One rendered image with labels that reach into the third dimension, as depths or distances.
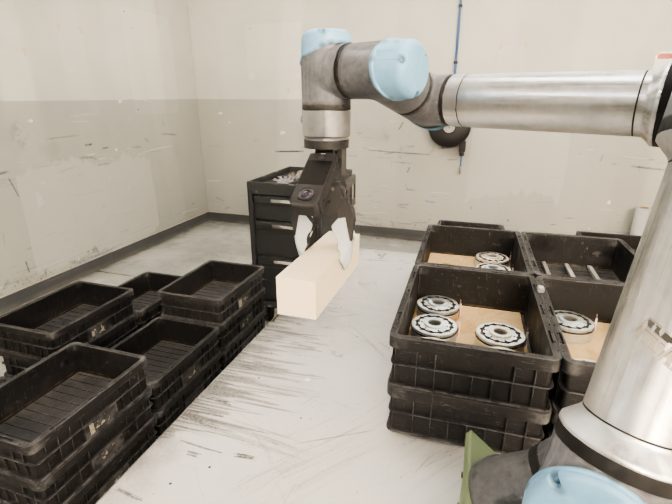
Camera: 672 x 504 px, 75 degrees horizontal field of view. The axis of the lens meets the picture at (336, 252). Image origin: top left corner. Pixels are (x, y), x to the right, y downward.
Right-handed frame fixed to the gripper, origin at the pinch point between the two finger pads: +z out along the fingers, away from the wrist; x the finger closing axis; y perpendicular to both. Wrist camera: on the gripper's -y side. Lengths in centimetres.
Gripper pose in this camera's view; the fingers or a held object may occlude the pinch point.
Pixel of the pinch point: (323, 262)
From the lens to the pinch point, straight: 74.5
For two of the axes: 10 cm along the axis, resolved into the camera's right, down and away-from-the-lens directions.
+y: 3.1, -3.2, 9.0
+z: 0.0, 9.4, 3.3
